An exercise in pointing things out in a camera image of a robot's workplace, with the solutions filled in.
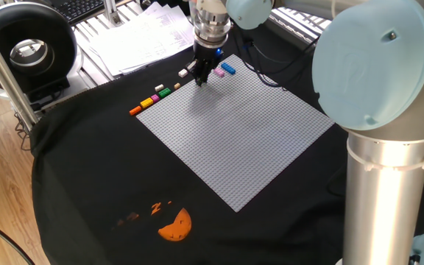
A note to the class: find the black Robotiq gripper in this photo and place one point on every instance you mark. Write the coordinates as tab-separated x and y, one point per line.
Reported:
208	54

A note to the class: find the light pink Lego brick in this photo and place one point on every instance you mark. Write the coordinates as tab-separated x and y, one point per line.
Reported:
219	72

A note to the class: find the blue long Lego brick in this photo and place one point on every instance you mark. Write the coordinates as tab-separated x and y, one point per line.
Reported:
228	68

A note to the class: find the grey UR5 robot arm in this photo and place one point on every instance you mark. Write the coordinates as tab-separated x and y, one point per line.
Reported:
381	184

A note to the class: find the wide white Lego brick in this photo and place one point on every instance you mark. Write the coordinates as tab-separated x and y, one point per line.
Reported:
183	73

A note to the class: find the tan small Lego brick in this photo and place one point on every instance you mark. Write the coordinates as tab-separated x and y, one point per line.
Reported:
177	85

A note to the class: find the dark green Lego brick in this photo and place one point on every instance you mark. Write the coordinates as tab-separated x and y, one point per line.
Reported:
165	92

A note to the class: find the narrow white Lego brick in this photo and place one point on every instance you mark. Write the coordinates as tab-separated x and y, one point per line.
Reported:
159	87

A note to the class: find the magenta small Lego brick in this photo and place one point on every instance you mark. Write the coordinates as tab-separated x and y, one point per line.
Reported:
155	98

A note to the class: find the yellow Lego brick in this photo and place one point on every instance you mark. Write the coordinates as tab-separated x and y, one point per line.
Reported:
147	103

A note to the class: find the grey Lego baseplate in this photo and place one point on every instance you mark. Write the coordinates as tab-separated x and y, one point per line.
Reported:
234	136

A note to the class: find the orange narrow Lego brick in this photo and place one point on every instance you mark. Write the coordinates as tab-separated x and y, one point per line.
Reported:
135	110

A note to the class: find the white printed paper sheets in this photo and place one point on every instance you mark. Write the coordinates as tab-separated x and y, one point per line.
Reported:
142	40

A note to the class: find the black computer keyboard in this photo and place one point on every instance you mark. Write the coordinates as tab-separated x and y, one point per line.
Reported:
79	9

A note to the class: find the black cloth with orange print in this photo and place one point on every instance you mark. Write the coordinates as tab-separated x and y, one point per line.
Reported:
87	165

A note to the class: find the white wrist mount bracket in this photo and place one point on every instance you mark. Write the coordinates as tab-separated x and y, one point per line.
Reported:
212	5

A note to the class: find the aluminium frame post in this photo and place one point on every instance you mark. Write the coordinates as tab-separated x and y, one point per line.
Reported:
112	13
2	70

